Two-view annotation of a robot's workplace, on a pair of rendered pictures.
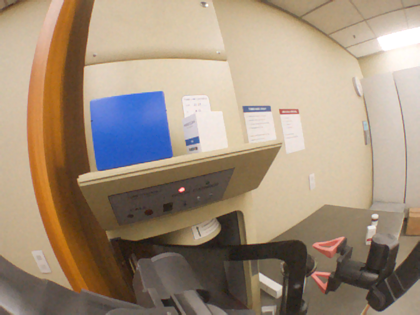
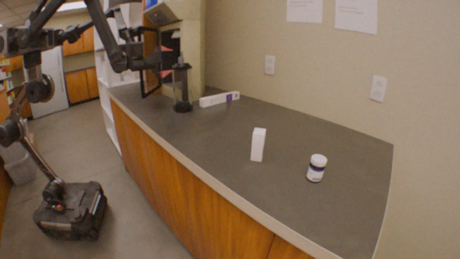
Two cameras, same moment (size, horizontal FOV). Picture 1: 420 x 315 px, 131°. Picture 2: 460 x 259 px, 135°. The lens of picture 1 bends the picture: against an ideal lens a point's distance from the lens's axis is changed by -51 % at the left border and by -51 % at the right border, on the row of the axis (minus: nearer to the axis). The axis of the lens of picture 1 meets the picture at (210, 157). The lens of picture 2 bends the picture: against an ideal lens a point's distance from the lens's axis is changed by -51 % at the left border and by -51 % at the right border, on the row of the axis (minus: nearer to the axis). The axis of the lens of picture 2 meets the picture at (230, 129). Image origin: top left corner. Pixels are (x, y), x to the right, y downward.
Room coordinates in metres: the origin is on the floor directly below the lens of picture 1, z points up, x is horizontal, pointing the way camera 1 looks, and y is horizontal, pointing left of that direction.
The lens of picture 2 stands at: (0.35, -1.16, 1.26)
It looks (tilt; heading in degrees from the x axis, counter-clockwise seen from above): 25 degrees down; 72
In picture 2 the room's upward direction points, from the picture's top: 2 degrees clockwise
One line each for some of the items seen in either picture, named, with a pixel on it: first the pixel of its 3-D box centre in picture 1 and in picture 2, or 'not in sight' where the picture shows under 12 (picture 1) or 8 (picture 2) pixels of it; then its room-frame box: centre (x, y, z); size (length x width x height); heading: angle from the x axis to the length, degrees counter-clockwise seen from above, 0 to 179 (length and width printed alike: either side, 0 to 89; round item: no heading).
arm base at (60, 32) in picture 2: not in sight; (63, 36); (-0.43, 0.21, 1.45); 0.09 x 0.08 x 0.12; 87
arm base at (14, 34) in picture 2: not in sight; (16, 38); (-0.46, -0.28, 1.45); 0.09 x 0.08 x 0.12; 87
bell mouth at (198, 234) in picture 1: (184, 222); (185, 33); (0.45, 0.09, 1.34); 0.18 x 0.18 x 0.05
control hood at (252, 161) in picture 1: (191, 185); (160, 15); (0.30, 0.04, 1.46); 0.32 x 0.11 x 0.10; 117
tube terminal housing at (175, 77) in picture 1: (175, 227); (187, 36); (0.46, 0.12, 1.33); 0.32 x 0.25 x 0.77; 117
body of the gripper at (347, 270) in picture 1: (350, 271); (149, 62); (0.26, -0.27, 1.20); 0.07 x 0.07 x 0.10; 27
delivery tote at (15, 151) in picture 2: not in sight; (14, 140); (-1.88, 0.80, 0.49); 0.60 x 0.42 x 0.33; 117
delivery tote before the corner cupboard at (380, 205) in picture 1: (386, 217); not in sight; (1.63, -2.33, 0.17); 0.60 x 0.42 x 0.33; 25
